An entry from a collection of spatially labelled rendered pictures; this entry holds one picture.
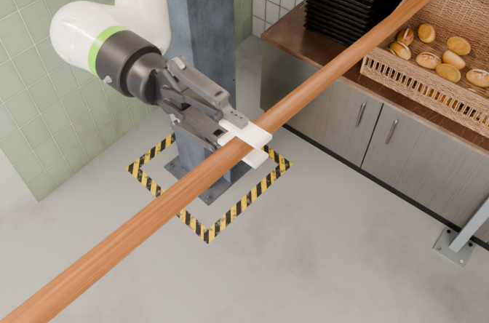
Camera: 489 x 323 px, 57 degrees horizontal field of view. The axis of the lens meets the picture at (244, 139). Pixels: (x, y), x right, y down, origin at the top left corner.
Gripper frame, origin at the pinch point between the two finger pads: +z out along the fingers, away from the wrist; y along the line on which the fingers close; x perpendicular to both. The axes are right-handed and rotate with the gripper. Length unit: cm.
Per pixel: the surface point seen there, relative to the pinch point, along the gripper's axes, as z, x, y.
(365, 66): -23, -112, 58
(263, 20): -110, -166, 100
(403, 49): -16, -128, 55
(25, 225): -112, 2, 137
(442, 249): 38, -107, 121
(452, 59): 2, -135, 53
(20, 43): -118, -24, 55
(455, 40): -2, -146, 52
